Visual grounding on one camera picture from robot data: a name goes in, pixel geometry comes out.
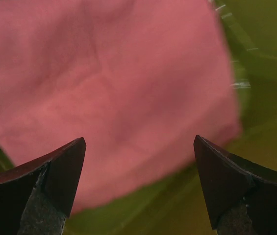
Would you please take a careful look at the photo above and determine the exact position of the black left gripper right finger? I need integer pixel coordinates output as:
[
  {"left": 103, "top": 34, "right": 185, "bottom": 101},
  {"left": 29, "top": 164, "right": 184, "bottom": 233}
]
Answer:
[{"left": 194, "top": 135, "right": 277, "bottom": 235}]

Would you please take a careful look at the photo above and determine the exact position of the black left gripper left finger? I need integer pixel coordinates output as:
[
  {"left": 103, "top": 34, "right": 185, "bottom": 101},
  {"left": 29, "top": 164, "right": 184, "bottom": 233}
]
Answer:
[{"left": 0, "top": 138, "right": 86, "bottom": 235}]

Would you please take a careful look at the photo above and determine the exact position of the pink t-shirt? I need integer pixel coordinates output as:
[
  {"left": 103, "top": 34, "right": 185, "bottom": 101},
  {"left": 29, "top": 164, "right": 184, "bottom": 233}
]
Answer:
[{"left": 0, "top": 0, "right": 241, "bottom": 212}]

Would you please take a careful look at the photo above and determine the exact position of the olive green plastic bin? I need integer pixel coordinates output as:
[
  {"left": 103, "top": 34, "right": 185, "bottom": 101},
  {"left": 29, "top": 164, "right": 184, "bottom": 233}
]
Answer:
[{"left": 0, "top": 0, "right": 277, "bottom": 235}]

